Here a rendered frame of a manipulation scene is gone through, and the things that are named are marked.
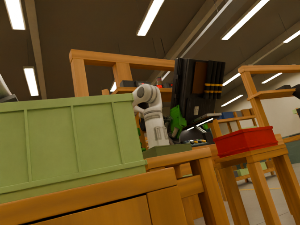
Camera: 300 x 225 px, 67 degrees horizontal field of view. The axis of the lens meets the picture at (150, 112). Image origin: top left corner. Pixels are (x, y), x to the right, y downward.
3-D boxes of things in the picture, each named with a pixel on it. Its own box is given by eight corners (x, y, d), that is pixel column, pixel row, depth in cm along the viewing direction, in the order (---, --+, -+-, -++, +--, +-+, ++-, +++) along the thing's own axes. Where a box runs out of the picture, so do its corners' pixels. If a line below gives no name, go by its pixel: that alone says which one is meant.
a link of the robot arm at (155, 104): (148, 90, 123) (154, 120, 117) (135, 87, 116) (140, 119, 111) (160, 83, 116) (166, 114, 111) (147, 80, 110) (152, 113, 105)
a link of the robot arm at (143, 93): (115, 117, 124) (129, 118, 130) (147, 96, 106) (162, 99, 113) (113, 102, 127) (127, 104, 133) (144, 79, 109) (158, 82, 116)
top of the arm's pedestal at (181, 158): (212, 156, 98) (210, 147, 100) (148, 168, 83) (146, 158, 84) (172, 166, 125) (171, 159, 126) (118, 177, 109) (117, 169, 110)
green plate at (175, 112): (188, 131, 173) (186, 106, 182) (179, 129, 169) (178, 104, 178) (179, 135, 182) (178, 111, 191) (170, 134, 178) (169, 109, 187)
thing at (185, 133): (207, 150, 199) (197, 114, 209) (181, 154, 183) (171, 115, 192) (194, 154, 214) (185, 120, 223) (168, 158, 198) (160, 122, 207)
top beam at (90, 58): (202, 69, 268) (200, 63, 270) (72, 58, 188) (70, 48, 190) (197, 73, 275) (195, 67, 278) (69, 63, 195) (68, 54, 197)
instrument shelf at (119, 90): (198, 92, 233) (197, 88, 234) (118, 91, 185) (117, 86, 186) (183, 101, 253) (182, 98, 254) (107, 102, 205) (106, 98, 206)
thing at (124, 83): (139, 87, 203) (137, 80, 205) (123, 87, 195) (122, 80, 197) (135, 90, 209) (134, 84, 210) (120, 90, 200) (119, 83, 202)
